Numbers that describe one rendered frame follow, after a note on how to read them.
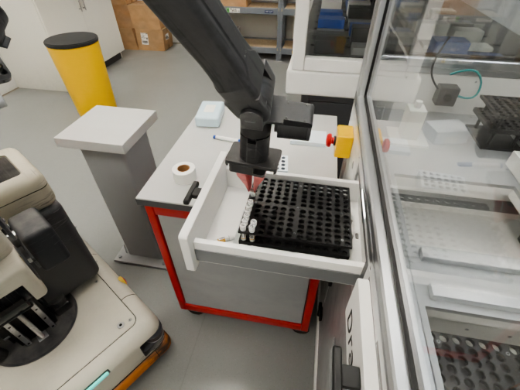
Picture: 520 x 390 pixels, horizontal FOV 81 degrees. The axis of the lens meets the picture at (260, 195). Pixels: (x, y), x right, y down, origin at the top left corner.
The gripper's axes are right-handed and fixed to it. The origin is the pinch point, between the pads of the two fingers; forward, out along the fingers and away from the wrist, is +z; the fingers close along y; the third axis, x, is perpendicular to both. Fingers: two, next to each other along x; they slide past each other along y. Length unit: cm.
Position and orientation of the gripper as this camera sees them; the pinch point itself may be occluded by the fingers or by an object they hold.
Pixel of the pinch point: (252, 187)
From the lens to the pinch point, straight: 66.1
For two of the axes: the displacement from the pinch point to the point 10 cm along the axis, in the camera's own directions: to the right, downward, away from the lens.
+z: -0.5, 7.0, 7.1
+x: -2.3, 6.9, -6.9
